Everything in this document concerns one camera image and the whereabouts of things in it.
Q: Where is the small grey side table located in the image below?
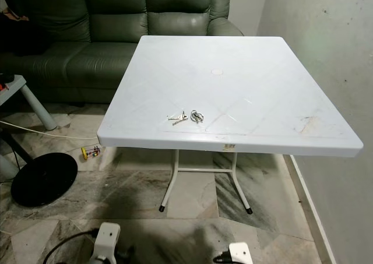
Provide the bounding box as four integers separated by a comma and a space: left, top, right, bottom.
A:
0, 73, 57, 180

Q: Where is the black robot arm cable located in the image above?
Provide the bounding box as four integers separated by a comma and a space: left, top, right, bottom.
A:
43, 229, 101, 264

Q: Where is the silver key bunch with ring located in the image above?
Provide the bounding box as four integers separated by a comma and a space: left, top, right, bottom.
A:
167, 109, 205, 126

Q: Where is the white plastic folding table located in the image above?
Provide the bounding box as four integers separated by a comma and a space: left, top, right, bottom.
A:
97, 34, 365, 215

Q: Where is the white floor cable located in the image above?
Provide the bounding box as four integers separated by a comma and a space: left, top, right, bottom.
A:
0, 120, 98, 141

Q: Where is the small yellow toy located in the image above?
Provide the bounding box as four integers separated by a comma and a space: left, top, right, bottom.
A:
81, 146, 101, 160

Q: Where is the green leather sofa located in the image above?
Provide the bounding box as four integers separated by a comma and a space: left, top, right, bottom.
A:
0, 0, 244, 105

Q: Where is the black bag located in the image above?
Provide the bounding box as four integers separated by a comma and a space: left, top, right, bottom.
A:
0, 12, 48, 57

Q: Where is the black round floor base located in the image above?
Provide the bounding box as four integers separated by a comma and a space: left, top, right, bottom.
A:
10, 152, 79, 207

